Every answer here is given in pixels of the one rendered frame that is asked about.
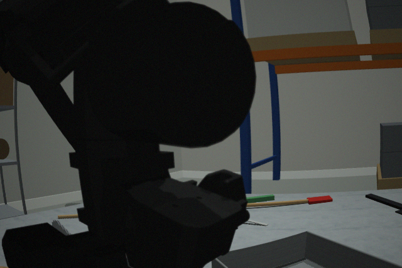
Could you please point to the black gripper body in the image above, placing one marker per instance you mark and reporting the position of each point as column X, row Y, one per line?
column 43, row 246

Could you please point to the dark grey metal roasting tin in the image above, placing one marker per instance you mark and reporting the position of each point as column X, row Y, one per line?
column 303, row 250

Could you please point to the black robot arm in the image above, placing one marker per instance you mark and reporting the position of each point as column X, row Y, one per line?
column 178, row 74

